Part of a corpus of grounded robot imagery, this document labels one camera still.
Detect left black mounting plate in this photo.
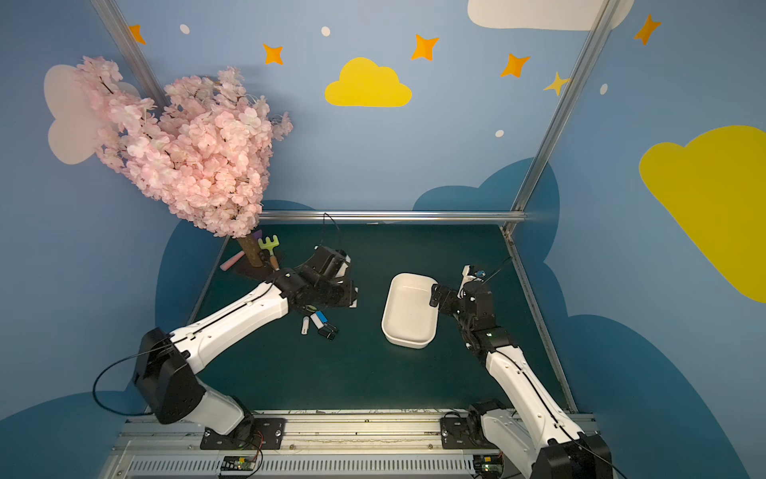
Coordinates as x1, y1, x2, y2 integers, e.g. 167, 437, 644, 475
199, 416, 286, 450

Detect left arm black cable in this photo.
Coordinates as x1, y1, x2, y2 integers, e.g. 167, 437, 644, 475
92, 349, 157, 418

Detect right green circuit board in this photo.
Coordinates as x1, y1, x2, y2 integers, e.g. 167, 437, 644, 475
473, 455, 504, 479

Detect black swivel usb drive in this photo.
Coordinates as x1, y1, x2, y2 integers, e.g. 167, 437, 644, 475
318, 327, 336, 340

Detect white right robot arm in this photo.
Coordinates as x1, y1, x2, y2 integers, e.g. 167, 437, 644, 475
430, 277, 616, 478

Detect pink cherry blossom tree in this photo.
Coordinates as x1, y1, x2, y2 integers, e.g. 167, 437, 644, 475
76, 57, 293, 267

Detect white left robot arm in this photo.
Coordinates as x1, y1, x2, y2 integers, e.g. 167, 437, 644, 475
133, 245, 358, 442

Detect green toy rake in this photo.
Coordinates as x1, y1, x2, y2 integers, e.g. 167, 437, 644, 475
257, 235, 280, 271

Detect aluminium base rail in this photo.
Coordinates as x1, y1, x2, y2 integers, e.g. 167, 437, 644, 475
98, 409, 600, 479

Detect left green circuit board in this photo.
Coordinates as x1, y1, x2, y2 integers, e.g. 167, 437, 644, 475
219, 456, 257, 476

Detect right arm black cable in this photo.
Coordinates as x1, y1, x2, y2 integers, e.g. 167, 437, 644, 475
561, 430, 630, 479

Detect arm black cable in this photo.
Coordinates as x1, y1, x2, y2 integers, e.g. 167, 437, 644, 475
92, 349, 157, 418
561, 430, 630, 479

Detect aluminium left frame post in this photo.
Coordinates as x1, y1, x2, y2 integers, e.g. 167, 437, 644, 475
90, 0, 167, 109

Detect pink toy stick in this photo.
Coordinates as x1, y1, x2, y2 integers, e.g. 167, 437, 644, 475
219, 251, 245, 271

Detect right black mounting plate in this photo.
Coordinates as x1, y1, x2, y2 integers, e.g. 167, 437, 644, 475
439, 411, 496, 450

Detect white oval storage box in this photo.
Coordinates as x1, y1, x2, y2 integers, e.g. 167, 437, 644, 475
381, 273, 439, 349

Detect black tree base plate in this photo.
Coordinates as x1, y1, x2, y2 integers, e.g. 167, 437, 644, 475
231, 251, 288, 283

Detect green circuit board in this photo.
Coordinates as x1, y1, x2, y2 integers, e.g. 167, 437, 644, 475
473, 455, 504, 479
219, 456, 257, 476

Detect aluminium corner frame post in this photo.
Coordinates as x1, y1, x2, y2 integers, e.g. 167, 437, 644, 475
511, 0, 634, 216

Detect black mounting plate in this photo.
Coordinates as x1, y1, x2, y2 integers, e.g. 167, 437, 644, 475
199, 416, 286, 450
439, 411, 496, 450

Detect lilac white swivel usb drive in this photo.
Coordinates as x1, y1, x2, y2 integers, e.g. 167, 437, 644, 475
310, 313, 324, 329

